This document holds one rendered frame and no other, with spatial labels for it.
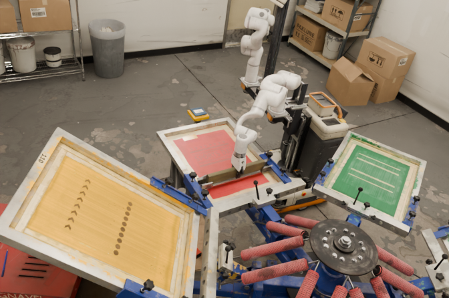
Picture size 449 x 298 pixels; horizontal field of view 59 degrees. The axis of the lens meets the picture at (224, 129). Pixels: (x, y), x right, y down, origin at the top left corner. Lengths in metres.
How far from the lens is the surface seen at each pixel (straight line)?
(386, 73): 5.82
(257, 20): 2.89
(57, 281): 1.88
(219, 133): 2.88
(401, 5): 6.20
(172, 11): 5.98
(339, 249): 1.82
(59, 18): 5.05
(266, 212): 2.24
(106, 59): 5.35
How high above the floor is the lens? 2.63
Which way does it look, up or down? 35 degrees down
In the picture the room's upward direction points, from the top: 9 degrees clockwise
